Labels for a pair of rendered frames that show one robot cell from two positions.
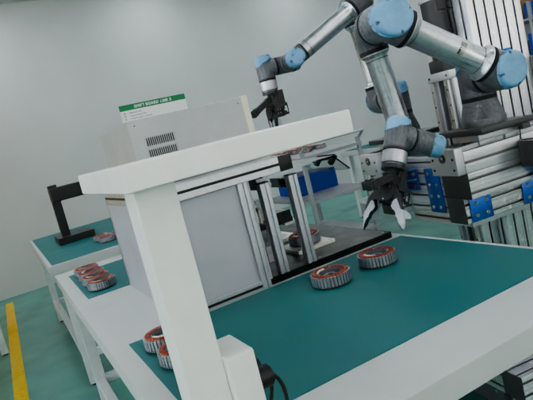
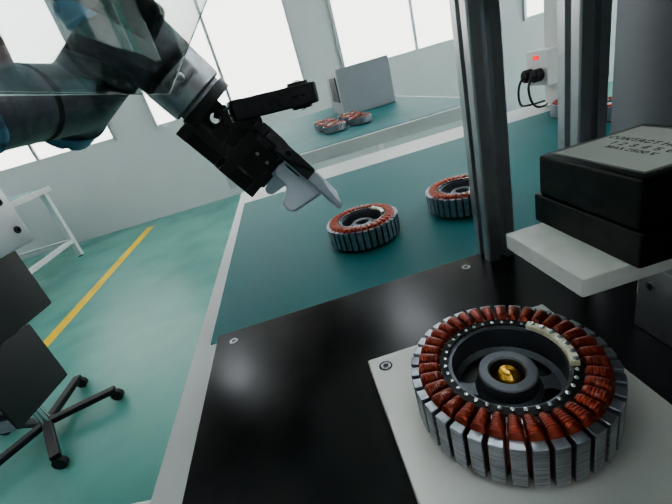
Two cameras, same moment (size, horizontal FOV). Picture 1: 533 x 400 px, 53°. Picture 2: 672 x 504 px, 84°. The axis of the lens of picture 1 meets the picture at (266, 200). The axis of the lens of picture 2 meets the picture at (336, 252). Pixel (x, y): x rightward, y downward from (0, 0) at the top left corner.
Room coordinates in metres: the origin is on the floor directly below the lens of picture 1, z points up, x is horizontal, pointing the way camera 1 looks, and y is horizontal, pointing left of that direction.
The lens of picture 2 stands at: (2.03, -0.10, 0.99)
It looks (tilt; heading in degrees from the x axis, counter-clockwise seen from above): 25 degrees down; 203
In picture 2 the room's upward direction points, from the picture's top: 16 degrees counter-clockwise
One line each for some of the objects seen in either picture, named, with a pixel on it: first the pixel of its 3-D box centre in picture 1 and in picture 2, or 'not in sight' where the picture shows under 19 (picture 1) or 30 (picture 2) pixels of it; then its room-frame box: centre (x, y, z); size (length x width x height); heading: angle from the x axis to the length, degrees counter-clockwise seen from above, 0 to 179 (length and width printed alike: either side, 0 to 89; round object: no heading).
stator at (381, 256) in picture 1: (377, 256); (363, 226); (1.52, -0.27, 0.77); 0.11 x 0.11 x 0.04
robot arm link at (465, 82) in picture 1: (476, 76); not in sight; (1.85, -0.80, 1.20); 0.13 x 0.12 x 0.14; 12
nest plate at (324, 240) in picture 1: (305, 244); (510, 408); (1.85, -0.10, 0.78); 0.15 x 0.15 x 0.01; 26
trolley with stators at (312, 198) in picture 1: (315, 196); not in sight; (4.73, -0.43, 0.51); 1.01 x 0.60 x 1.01; 26
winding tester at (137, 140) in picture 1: (176, 146); not in sight; (1.84, 0.25, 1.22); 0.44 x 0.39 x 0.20; 26
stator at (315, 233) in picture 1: (304, 237); (508, 379); (1.85, -0.10, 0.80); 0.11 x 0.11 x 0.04
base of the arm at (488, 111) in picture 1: (481, 109); not in sight; (1.86, -0.79, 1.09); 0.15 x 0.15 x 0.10
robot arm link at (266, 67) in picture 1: (265, 68); not in sight; (2.37, -0.13, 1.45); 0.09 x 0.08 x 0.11; 100
